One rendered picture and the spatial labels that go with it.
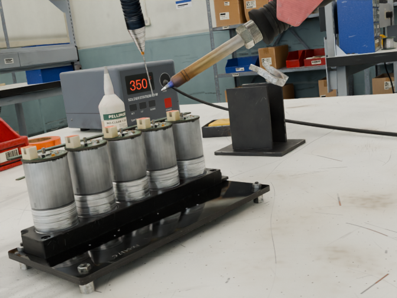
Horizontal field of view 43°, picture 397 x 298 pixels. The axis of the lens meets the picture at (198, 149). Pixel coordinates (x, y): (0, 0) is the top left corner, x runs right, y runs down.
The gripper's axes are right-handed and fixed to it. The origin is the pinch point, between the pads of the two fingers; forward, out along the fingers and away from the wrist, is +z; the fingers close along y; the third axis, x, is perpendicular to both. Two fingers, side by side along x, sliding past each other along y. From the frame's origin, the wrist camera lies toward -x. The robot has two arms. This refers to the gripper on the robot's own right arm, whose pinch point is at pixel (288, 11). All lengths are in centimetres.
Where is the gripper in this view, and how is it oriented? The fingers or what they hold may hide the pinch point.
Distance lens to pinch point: 34.3
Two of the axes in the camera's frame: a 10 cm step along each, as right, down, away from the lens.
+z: -3.5, 9.2, 1.5
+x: 9.3, 3.4, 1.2
